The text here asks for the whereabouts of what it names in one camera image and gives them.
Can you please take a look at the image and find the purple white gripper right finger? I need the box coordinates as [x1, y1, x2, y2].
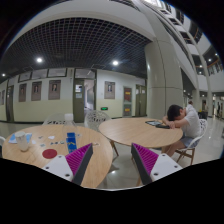
[131, 143, 182, 185]

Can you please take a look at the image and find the far round wooden table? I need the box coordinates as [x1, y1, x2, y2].
[99, 117, 183, 148]

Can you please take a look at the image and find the white chair under person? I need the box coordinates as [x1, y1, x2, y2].
[176, 119, 208, 163]

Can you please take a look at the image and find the framed portrait on wall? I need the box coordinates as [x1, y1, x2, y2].
[48, 80, 61, 100]

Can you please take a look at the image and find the white lattice chair left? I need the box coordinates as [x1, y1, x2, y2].
[43, 113, 65, 125]

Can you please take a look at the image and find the clear plastic water bottle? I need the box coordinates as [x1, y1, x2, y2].
[62, 114, 77, 153]

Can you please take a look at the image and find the white paper cup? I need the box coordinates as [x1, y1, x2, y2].
[15, 131, 28, 152]

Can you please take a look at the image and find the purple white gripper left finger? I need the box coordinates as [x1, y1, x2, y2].
[43, 144, 93, 185]

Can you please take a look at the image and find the white lattice chair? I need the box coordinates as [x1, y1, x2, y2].
[43, 113, 65, 125]
[84, 110, 110, 131]

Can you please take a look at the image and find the person in white shirt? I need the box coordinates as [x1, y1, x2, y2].
[162, 104, 201, 156]

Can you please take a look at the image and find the black tablet on table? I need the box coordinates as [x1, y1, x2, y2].
[145, 120, 162, 126]

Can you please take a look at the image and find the green doorway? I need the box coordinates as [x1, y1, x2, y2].
[73, 79, 95, 123]

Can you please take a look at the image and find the red poster board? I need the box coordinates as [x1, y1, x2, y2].
[123, 87, 132, 117]

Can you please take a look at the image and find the round wooden table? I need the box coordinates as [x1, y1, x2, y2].
[99, 117, 183, 148]
[2, 125, 113, 188]

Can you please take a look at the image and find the framed portrait right of door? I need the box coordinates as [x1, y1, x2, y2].
[104, 81, 115, 99]

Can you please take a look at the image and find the white lattice chair middle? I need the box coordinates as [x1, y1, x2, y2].
[84, 110, 110, 131]

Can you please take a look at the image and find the large white pillar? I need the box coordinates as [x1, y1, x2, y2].
[145, 41, 183, 119]

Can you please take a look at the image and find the near round wooden table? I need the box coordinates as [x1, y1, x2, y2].
[2, 125, 113, 188]

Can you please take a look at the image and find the red round coaster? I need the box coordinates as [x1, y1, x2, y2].
[42, 149, 57, 159]

